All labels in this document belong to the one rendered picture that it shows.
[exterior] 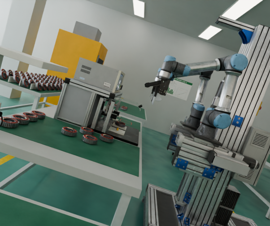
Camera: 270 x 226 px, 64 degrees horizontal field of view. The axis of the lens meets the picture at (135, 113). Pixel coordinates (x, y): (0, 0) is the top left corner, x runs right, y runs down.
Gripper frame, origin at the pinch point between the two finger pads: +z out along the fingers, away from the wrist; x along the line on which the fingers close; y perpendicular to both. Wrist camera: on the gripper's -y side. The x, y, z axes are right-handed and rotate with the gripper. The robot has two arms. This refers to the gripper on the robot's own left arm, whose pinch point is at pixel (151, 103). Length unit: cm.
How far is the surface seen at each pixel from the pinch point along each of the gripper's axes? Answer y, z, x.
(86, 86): -55, 5, 26
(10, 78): -180, 36, 124
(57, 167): -37, 43, -50
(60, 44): -245, -44, 390
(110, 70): -43, -14, 40
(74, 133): -45, 38, -5
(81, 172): -24, 42, -50
